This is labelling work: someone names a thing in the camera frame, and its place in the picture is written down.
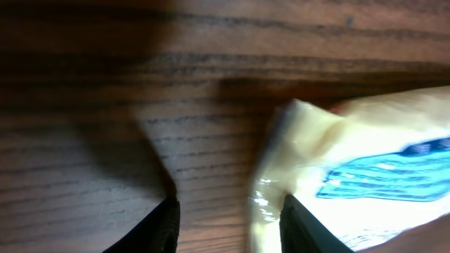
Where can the yellow snack bag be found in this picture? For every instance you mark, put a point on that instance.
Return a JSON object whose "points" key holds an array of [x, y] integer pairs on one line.
{"points": [[373, 169]]}

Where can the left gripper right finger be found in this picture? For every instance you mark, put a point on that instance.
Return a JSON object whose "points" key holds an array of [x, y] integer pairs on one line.
{"points": [[302, 232]]}

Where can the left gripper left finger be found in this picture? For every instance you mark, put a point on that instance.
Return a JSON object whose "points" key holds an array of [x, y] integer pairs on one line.
{"points": [[158, 232]]}

